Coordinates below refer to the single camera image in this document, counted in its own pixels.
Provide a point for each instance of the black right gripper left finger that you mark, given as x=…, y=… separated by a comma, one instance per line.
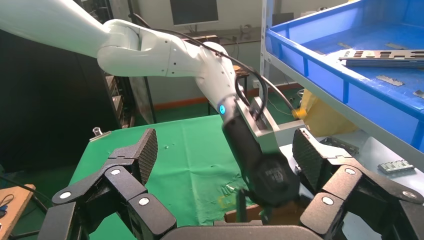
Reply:
x=99, y=198

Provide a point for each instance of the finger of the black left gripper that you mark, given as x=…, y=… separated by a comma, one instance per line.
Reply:
x=242, y=205

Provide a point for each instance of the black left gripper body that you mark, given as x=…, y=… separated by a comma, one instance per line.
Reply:
x=271, y=179

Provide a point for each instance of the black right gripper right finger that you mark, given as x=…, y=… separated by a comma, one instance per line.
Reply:
x=364, y=198

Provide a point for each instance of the shallow brown cardboard box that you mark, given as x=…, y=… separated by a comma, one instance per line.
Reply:
x=281, y=215

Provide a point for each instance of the small black box device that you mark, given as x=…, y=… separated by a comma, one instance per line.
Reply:
x=283, y=19

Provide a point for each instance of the blue plastic tray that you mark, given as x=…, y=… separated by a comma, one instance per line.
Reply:
x=364, y=30

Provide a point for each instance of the small silver metal scrap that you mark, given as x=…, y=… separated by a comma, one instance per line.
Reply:
x=231, y=189

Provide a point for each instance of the grey toothed metal strip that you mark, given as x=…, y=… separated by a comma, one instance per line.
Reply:
x=396, y=166

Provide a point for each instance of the white board sheet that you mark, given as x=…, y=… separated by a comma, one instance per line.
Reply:
x=374, y=152

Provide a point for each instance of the large silver binder clip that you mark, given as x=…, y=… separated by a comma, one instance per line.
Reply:
x=99, y=135

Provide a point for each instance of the light wooden board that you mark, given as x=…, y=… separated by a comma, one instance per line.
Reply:
x=20, y=198

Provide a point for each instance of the green table cloth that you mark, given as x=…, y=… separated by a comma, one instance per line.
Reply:
x=185, y=149

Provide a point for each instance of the yellow woven bag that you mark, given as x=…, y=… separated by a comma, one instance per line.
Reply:
x=324, y=119

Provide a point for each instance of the black partition panel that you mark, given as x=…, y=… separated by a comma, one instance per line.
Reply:
x=49, y=116

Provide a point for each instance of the dark storage rack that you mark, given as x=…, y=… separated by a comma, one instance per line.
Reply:
x=122, y=99

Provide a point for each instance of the tan tape strip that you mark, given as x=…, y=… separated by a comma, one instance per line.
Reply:
x=390, y=80
x=344, y=45
x=396, y=46
x=419, y=94

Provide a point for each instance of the silver perforated metal plate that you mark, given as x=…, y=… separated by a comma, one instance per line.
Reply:
x=381, y=54

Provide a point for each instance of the dark wooden desk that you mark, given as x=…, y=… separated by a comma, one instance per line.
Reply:
x=198, y=35

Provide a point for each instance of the black flat monitor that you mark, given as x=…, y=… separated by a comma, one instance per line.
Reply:
x=193, y=11

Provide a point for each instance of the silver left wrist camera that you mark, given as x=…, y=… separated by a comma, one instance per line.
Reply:
x=265, y=132

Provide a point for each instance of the long narrow metal bracket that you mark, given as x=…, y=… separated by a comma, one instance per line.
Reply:
x=341, y=145

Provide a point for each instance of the slotted white shelf post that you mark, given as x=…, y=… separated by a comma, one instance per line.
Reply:
x=266, y=20

